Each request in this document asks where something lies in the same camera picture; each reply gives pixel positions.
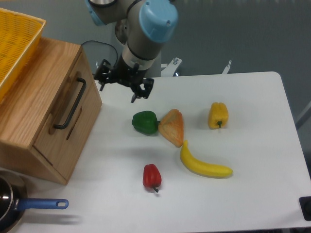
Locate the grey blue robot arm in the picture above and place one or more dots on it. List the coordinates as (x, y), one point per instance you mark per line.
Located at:
(150, 24)

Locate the yellow bell pepper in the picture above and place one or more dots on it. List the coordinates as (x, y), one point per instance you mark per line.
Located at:
(218, 115)

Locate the orange bread wedge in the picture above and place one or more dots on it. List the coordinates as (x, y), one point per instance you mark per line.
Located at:
(172, 127)

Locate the green bell pepper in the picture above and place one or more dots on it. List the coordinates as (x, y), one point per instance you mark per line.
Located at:
(145, 122)

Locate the wooden top drawer black handle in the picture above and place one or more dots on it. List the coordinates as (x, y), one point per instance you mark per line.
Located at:
(68, 126)

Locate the yellow plastic basket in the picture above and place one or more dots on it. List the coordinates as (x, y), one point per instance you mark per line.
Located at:
(19, 37)

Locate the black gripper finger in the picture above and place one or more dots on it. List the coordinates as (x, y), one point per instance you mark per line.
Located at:
(142, 89)
(104, 74)

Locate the red bell pepper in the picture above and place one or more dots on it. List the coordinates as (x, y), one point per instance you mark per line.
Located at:
(151, 177)

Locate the blue handled frying pan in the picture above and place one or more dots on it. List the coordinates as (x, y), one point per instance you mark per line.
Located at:
(14, 201)

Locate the yellow banana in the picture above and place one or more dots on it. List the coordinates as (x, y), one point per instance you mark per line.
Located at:
(200, 167)

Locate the black corner object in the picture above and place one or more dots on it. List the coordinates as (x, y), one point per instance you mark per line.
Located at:
(305, 204)

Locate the wooden drawer cabinet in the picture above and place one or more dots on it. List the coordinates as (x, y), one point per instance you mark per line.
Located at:
(25, 109)

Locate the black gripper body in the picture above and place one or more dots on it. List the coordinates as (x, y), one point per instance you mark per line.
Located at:
(128, 76)

